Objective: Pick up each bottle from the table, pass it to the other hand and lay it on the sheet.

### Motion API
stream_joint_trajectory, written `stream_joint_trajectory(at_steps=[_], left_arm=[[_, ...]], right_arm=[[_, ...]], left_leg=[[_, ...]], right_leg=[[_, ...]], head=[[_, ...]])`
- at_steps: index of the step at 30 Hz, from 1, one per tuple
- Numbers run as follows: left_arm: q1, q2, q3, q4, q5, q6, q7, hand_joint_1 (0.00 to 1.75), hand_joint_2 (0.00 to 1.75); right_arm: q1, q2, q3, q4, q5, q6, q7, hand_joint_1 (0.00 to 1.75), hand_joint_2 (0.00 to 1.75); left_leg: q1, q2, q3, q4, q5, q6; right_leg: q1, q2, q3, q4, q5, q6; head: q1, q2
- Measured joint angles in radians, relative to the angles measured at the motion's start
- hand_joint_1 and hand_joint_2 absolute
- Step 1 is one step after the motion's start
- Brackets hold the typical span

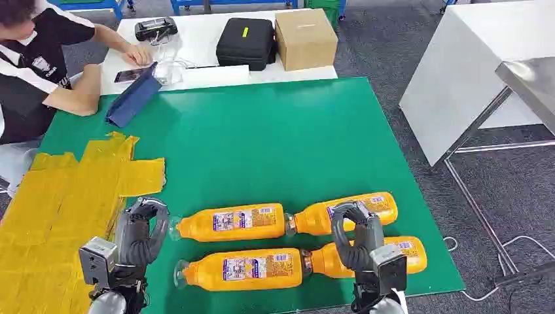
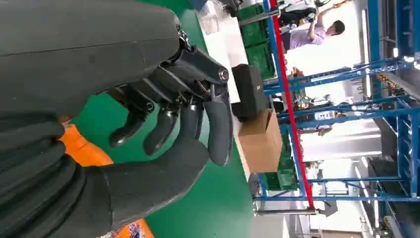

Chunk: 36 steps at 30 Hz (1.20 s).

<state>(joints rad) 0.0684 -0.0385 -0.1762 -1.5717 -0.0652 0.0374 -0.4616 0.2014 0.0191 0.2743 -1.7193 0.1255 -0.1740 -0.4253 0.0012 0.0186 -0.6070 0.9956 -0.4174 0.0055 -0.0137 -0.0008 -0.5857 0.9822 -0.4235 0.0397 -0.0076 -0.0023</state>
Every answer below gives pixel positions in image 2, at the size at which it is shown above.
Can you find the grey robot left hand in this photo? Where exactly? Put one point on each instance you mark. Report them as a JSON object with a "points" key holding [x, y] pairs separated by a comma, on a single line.
{"points": [[82, 49]]}

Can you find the orange drink bottle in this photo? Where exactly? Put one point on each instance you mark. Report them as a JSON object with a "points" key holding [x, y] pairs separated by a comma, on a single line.
{"points": [[85, 151]]}

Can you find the white table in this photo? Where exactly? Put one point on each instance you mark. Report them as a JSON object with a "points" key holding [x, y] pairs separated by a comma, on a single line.
{"points": [[226, 49]]}

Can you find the black handheld controller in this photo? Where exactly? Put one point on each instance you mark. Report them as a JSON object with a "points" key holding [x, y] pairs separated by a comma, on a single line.
{"points": [[233, 6]]}

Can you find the green plastic crate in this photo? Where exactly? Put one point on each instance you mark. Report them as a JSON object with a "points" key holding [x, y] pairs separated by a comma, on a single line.
{"points": [[252, 29], [261, 60], [283, 174]]}

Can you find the black zip case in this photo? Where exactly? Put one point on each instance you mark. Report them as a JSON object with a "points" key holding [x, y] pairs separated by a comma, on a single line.
{"points": [[249, 92]]}

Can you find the green table mat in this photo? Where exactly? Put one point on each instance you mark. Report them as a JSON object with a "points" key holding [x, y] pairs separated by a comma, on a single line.
{"points": [[210, 203]]}

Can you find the brown cardboard box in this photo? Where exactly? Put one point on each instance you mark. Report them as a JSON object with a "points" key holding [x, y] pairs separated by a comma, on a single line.
{"points": [[259, 148]]}

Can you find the red pole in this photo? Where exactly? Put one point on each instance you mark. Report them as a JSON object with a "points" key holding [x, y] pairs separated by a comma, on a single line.
{"points": [[290, 108]]}

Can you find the person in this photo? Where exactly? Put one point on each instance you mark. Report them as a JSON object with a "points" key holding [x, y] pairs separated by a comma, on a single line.
{"points": [[305, 37]]}

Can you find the blue metal rack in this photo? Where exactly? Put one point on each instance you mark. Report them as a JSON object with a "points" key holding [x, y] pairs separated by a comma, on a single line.
{"points": [[407, 148]]}

